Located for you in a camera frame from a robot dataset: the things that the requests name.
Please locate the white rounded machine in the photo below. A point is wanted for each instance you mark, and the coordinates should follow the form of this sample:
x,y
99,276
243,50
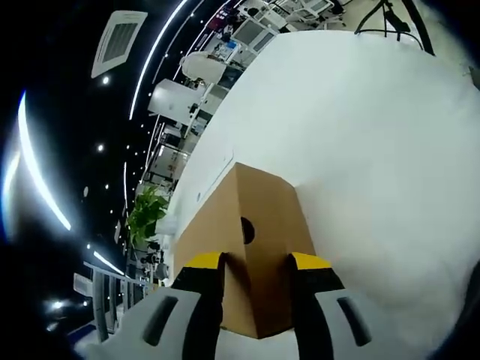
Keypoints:
x,y
202,65

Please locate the black tripod stand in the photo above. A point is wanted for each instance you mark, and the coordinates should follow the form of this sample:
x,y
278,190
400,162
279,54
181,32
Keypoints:
x,y
423,35

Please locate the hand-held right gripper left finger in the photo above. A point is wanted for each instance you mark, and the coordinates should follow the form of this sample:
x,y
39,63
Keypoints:
x,y
202,285

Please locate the potted green plant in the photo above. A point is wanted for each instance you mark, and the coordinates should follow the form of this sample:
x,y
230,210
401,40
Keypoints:
x,y
144,213

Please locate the brown cardboard shoe box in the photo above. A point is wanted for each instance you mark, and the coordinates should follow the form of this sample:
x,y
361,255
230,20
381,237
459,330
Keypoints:
x,y
262,210

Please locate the white office chair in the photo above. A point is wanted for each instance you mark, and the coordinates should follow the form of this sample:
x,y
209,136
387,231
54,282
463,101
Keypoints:
x,y
255,33

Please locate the white square column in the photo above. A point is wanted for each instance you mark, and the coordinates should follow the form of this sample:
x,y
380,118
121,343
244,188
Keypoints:
x,y
165,97

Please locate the ceiling air conditioner unit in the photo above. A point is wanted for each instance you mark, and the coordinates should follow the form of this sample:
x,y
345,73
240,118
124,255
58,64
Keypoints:
x,y
118,41

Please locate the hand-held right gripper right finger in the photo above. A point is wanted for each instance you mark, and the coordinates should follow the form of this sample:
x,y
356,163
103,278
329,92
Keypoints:
x,y
311,281

